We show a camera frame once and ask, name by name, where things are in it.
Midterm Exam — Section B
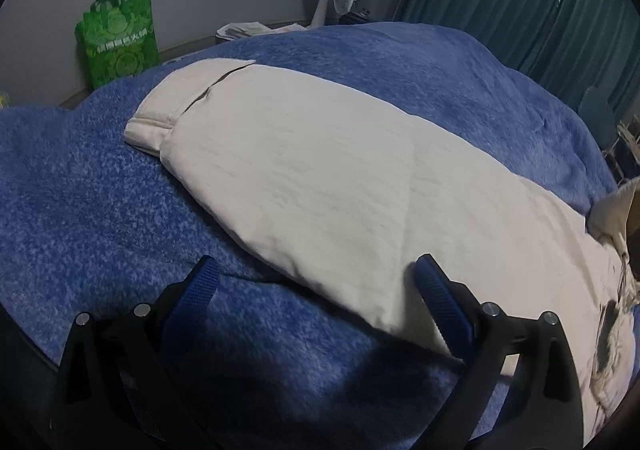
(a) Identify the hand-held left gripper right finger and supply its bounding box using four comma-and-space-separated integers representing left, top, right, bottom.
415, 254, 586, 450

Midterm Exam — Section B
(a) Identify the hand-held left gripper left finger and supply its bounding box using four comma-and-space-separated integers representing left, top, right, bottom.
47, 255, 221, 450

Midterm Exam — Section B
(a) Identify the cream padded garment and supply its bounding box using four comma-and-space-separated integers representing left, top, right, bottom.
124, 57, 640, 436

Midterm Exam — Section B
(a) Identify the blue fleece blanket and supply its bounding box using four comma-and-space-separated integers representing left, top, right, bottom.
0, 21, 621, 450

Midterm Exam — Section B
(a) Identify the blue-grey chair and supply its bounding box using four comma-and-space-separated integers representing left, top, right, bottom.
579, 86, 626, 181

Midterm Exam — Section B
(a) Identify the white metal rack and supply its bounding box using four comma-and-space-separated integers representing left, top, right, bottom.
615, 120, 640, 168

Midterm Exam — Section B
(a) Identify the green shopping bag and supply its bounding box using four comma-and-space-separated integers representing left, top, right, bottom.
75, 0, 161, 90

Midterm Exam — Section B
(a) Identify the pile of papers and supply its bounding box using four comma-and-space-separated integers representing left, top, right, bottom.
215, 21, 311, 44

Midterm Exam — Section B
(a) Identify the dark object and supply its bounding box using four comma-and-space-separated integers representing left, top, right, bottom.
339, 8, 377, 25

